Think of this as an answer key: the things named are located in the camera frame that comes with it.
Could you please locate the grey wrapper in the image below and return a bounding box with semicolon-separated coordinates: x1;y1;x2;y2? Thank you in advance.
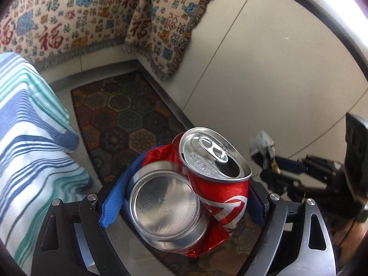
249;131;278;171

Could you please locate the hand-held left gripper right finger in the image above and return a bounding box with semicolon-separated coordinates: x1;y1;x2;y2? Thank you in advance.
244;178;337;276

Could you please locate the dark hexagon patterned floor mat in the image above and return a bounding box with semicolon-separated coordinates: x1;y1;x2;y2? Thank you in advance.
70;70;259;276

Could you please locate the small printed fringed blanket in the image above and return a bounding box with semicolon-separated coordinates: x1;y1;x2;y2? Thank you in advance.
124;0;225;81

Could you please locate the large printed blanket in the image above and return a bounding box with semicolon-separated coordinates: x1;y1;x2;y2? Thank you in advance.
0;0;153;71

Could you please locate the blue green striped tablecloth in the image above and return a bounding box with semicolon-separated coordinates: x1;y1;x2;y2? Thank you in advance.
0;52;94;268

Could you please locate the crushed red soda can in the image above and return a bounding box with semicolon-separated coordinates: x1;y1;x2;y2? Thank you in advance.
128;126;252;259

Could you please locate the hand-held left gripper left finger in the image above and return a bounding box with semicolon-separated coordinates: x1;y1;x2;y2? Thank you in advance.
30;151;150;276

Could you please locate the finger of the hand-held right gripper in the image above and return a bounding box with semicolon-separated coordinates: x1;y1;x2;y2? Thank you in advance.
274;155;325;179
259;168;307;201

